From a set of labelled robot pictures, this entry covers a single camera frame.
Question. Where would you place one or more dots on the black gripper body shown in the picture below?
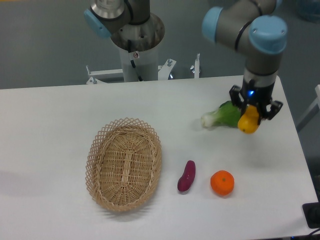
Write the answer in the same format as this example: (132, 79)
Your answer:
(254, 95)

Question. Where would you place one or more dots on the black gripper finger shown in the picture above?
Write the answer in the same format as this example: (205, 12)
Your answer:
(267, 111)
(235, 96)

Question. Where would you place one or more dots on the yellow mango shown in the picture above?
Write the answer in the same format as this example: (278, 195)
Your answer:
(248, 122)

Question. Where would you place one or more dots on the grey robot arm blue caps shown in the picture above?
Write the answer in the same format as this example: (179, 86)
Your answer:
(248, 27)

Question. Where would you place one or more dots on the green bok choy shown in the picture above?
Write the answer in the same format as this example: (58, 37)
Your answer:
(225, 115)

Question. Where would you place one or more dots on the orange mandarin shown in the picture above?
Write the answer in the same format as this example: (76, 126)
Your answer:
(222, 182)

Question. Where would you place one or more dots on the purple sweet potato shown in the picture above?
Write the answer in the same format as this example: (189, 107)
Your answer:
(186, 180)

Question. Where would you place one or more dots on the black device at table edge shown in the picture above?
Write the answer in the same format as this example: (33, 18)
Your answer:
(312, 214)

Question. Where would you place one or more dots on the woven wicker basket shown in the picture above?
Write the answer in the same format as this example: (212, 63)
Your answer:
(123, 164)

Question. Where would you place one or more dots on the white frame piece right edge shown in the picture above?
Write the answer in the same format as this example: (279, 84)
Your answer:
(310, 112)

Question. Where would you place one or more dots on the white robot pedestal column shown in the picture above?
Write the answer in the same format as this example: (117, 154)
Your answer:
(138, 49)

